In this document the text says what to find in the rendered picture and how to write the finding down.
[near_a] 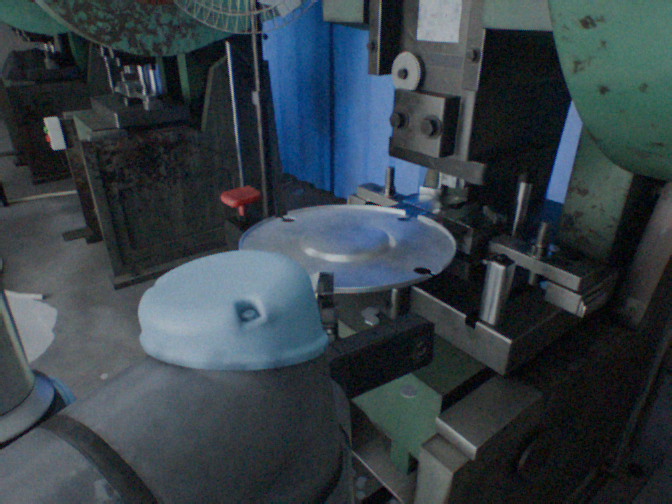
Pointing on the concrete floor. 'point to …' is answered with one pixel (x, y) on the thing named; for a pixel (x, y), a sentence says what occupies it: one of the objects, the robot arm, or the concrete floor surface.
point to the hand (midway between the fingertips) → (329, 283)
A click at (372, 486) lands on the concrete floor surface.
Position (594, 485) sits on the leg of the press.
